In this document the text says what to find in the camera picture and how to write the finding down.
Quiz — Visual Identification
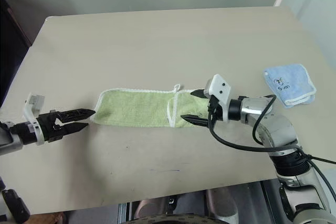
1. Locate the blue cloth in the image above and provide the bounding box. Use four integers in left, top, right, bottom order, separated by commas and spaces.
262, 63, 317, 109

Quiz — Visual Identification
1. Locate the green towel with white trim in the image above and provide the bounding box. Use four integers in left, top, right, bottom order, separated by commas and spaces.
90, 84, 211, 128

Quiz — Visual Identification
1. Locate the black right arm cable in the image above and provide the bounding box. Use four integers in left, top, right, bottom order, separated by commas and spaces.
208, 94, 336, 209

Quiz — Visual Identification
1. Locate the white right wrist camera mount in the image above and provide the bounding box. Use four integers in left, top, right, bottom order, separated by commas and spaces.
204, 74, 232, 123

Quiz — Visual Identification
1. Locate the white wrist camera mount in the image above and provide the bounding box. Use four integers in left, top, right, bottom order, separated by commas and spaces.
204, 74, 232, 123
24, 92, 46, 146

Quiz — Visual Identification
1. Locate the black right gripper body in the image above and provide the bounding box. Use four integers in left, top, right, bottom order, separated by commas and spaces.
207, 95, 223, 126

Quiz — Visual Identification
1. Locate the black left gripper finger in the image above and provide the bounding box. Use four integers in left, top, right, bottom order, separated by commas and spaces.
55, 108, 96, 124
53, 122, 89, 137

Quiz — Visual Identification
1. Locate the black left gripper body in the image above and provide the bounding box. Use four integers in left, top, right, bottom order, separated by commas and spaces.
39, 111, 65, 143

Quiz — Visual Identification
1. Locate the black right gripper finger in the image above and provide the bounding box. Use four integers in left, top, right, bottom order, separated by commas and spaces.
180, 114, 211, 129
190, 89, 210, 100

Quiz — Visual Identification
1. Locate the metal table frame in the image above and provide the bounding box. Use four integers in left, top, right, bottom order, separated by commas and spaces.
117, 202, 132, 224

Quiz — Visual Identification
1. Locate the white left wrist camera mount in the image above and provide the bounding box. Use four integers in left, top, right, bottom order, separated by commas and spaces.
24, 92, 46, 146

